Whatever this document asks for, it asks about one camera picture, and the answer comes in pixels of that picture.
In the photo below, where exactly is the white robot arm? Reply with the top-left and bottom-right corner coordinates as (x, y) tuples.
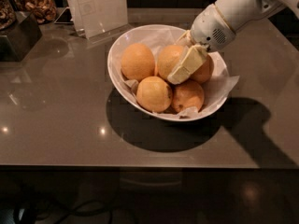
(167, 0), (299, 85)

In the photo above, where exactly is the white oval bowl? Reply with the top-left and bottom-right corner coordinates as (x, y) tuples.
(107, 23), (231, 122)

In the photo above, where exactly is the glass jar of dried snacks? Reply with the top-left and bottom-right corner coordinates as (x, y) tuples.
(13, 0), (57, 24)

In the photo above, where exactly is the clear acrylic sign holder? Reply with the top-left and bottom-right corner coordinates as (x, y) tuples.
(67, 0), (130, 40)

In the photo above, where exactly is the dark smartphone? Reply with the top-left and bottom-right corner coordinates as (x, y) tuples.
(54, 7), (73, 24)

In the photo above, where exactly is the orange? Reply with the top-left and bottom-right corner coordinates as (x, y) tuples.
(121, 43), (155, 81)
(191, 56), (214, 84)
(157, 45), (185, 79)
(136, 77), (173, 113)
(171, 80), (205, 113)

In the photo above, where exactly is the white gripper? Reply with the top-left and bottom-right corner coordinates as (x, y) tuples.
(167, 5), (235, 85)

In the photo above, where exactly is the glass jar far left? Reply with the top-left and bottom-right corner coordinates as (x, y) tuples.
(0, 0), (16, 30)

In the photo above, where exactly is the black cable under table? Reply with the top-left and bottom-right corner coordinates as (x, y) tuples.
(12, 196), (139, 224)

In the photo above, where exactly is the dark square box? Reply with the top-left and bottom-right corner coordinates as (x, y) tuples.
(0, 11), (42, 62)

